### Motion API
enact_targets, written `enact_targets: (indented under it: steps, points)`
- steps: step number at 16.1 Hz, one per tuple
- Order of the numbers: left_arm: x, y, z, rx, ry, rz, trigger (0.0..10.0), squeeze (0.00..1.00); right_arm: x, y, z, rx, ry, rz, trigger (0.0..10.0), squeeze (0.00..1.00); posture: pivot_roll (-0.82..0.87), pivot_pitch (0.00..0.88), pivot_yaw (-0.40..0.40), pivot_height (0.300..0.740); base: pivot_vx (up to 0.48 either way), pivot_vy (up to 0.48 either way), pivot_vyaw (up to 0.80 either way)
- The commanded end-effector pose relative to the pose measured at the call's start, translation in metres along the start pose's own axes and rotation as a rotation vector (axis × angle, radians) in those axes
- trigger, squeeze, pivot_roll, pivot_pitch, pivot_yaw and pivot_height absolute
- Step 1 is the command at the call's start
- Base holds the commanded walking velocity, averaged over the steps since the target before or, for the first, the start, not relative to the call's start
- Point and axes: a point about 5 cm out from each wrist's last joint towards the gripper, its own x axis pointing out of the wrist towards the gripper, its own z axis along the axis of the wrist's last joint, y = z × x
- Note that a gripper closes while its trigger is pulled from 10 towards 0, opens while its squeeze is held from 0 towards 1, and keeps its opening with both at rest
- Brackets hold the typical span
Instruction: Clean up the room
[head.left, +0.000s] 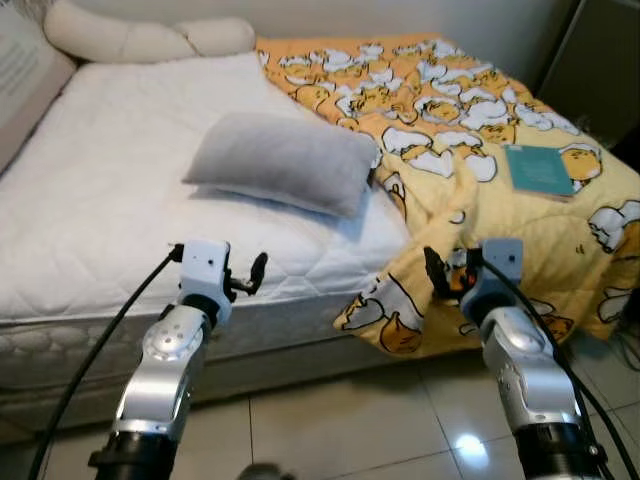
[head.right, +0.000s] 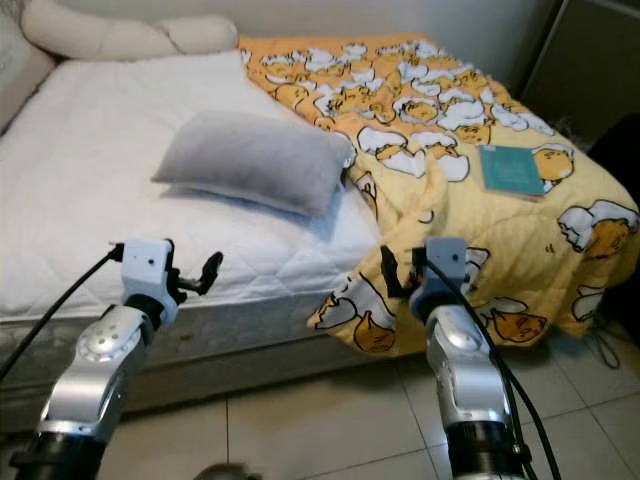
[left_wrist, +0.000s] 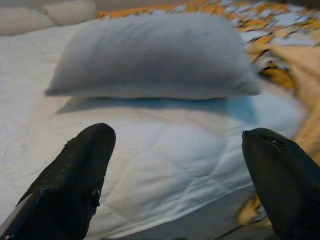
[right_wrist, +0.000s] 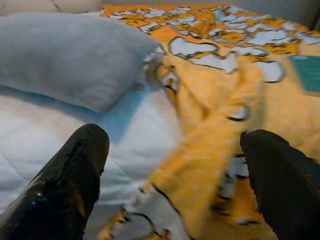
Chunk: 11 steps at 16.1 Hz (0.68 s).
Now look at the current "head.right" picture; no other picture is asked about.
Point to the white quilted mattress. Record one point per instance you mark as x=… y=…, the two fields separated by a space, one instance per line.
x=100 y=180

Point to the grey plush pillow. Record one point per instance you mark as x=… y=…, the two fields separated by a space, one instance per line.
x=255 y=160

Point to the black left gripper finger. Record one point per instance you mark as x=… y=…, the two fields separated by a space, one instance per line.
x=214 y=270

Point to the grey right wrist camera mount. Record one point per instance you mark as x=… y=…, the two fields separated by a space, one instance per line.
x=445 y=262

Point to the teal book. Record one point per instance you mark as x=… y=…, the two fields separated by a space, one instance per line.
x=512 y=170

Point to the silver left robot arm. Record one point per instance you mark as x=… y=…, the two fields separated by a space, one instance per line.
x=105 y=370

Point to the white quilted bed base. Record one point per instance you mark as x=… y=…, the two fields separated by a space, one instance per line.
x=260 y=345

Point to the dark bedside cabinet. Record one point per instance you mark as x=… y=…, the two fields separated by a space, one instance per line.
x=590 y=60

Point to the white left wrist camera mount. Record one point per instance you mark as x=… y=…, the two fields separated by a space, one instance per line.
x=147 y=268

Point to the beige bolster pillow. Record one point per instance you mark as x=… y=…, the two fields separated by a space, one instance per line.
x=100 y=35

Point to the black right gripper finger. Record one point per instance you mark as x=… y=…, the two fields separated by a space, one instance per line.
x=389 y=268

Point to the yellow cartoon print blanket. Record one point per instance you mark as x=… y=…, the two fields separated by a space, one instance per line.
x=430 y=120

